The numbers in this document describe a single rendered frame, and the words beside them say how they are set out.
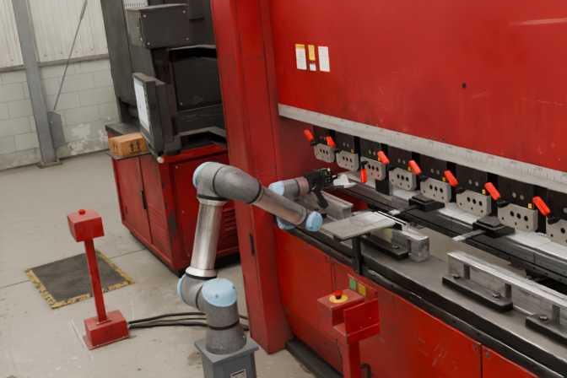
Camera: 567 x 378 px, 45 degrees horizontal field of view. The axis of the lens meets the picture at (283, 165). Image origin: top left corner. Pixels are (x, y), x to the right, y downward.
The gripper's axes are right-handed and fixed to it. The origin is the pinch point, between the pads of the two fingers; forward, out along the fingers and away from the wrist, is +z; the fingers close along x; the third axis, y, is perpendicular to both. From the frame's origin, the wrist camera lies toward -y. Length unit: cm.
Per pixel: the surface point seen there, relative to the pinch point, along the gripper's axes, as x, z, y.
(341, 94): 18.1, 10.8, 33.6
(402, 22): -28, 10, 65
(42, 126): 663, -30, -67
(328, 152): 31.9, 11.0, 4.9
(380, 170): -9.3, 11.1, 4.7
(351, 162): 12.9, 11.1, 3.7
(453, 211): -16.5, 43.3, -18.5
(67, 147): 686, 0, -103
